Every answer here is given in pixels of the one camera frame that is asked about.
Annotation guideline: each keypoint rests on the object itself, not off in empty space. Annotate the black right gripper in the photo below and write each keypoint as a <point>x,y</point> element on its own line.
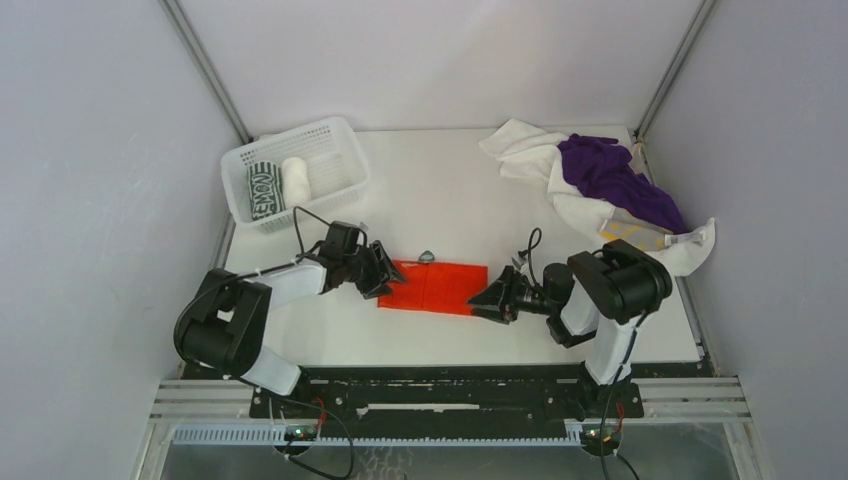
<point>499,291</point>

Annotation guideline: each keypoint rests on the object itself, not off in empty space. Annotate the grey yellow patterned towel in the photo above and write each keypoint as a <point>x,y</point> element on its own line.
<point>639,233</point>

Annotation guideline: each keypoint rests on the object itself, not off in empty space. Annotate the aluminium corner post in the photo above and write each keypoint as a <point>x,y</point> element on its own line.
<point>686,46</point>
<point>193,44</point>

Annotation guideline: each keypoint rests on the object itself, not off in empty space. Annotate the white slotted cable duct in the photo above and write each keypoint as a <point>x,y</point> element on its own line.
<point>566,434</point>

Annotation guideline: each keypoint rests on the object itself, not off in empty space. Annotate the purple towel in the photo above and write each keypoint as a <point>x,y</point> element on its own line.
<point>599,167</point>

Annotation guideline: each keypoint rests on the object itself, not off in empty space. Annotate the small white towel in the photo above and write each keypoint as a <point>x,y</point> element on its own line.
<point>523,151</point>

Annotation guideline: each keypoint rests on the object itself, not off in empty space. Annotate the orange towel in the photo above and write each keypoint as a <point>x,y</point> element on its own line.
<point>436,287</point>

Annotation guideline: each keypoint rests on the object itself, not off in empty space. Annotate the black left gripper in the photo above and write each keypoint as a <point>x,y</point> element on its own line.
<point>391,270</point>

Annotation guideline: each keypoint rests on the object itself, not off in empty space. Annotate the white plastic basket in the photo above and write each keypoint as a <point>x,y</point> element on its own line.
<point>337,169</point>

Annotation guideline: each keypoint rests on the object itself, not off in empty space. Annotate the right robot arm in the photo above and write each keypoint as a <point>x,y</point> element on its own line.
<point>603,297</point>

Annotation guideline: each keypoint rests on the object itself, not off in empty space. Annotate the aluminium corner post left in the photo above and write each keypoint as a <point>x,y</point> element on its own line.
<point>193,44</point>

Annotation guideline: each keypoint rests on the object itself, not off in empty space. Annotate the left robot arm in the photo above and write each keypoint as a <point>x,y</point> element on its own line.
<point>223,326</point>

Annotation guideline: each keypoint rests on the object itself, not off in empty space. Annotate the aluminium corner post right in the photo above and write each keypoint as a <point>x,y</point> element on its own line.
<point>686,46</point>

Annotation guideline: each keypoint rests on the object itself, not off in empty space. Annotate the rolled white towel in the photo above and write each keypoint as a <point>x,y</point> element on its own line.
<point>296,188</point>

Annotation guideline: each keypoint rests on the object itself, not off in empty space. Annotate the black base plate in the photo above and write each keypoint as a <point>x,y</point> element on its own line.
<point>484,400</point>

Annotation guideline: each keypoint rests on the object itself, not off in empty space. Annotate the large white towel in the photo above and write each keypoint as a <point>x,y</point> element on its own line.
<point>683,254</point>

